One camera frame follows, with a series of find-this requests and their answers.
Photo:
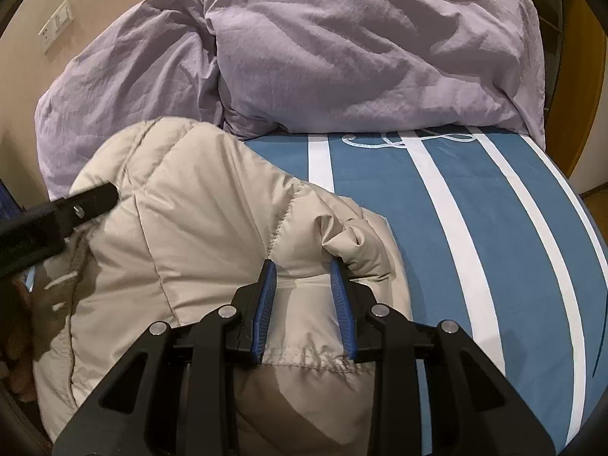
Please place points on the white wall socket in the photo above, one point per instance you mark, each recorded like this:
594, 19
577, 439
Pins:
57, 27

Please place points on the beige puffer jacket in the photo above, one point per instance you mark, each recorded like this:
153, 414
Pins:
199, 228

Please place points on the blue white striped bed sheet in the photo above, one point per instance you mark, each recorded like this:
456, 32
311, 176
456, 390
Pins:
475, 247

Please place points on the lilac duvet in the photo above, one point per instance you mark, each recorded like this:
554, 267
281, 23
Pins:
332, 47

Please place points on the wooden furniture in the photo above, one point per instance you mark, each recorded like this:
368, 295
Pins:
586, 95

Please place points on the person's left hand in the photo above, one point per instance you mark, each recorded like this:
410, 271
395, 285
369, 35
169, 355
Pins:
19, 342

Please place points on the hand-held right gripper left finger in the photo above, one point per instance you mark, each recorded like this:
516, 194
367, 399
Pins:
265, 308

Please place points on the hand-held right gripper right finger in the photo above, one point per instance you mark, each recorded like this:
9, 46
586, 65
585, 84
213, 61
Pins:
343, 316

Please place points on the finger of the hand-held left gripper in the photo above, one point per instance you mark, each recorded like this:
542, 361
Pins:
92, 202
8, 199

